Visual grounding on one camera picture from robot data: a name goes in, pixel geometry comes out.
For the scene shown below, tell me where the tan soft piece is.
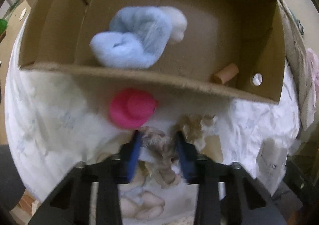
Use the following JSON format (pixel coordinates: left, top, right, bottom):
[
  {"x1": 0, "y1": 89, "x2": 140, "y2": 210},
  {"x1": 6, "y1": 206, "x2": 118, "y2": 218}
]
[{"x1": 201, "y1": 135, "x2": 223, "y2": 163}]

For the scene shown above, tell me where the beige satin scrunchie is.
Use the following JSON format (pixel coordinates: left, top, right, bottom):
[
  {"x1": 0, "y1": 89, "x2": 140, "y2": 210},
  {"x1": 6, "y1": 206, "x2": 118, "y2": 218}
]
[{"x1": 177, "y1": 114, "x2": 217, "y2": 152}]

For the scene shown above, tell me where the pink plush duck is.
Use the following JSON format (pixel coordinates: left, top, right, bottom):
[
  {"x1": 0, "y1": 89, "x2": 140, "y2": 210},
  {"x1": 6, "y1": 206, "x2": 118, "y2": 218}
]
[{"x1": 109, "y1": 88, "x2": 159, "y2": 129}]

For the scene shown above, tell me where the white plastic packet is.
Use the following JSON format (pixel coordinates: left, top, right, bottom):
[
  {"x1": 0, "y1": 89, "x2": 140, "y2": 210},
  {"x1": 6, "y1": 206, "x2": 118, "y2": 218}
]
[{"x1": 256, "y1": 138, "x2": 288, "y2": 194}]

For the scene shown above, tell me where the light blue plush toy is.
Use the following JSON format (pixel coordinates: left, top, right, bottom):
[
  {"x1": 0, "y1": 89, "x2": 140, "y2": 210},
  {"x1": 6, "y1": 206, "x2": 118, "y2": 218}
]
[{"x1": 89, "y1": 6, "x2": 188, "y2": 69}]

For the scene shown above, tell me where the beige patterned quilt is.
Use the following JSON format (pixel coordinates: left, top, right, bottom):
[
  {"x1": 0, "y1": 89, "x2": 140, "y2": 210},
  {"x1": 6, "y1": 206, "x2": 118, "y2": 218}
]
[{"x1": 276, "y1": 0, "x2": 316, "y2": 130}]

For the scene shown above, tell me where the grey pink scrunchie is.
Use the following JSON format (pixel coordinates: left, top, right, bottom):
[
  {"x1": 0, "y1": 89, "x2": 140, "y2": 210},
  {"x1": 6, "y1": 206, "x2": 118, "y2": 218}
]
[{"x1": 140, "y1": 127, "x2": 182, "y2": 189}]

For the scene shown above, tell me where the green bucket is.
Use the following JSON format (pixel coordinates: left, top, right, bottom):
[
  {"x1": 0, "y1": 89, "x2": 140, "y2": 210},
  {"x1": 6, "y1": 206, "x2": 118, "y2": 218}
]
[{"x1": 0, "y1": 19, "x2": 8, "y2": 34}]

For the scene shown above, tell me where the brown cardboard box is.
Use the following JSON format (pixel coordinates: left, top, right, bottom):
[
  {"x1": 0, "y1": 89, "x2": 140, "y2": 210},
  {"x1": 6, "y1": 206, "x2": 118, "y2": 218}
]
[{"x1": 18, "y1": 0, "x2": 286, "y2": 104}]

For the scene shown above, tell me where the pink cloth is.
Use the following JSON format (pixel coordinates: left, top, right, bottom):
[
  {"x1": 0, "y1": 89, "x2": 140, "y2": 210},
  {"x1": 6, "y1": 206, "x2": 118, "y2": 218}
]
[{"x1": 306, "y1": 48, "x2": 319, "y2": 93}]

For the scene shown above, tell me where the white floral bed sheet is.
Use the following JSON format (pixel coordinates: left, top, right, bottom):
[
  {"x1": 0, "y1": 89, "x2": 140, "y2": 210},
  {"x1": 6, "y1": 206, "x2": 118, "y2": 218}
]
[{"x1": 4, "y1": 32, "x2": 301, "y2": 224}]

